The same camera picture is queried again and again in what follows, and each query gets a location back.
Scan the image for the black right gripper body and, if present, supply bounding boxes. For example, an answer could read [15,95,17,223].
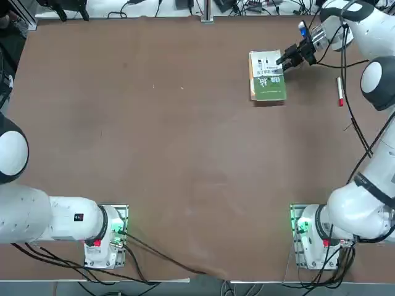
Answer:
[299,38,317,66]

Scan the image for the green and white book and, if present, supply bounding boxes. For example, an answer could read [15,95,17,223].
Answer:
[251,49,288,102]

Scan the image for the white marker with red cap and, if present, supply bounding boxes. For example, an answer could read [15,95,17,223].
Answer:
[336,76,346,107]

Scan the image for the long black power strip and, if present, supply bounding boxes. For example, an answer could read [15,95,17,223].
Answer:
[214,0,239,14]

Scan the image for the black stand legs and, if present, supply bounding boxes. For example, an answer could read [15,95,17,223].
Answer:
[38,0,91,22]

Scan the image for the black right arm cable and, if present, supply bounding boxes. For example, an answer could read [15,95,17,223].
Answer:
[310,12,395,186]

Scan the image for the aluminium frame post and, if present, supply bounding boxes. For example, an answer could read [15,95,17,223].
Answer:
[200,0,215,24]

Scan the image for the black left arm base cables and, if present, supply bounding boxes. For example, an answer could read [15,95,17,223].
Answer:
[122,231,223,277]

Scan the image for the aluminium rail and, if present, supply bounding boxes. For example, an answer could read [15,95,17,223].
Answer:
[10,0,38,31]

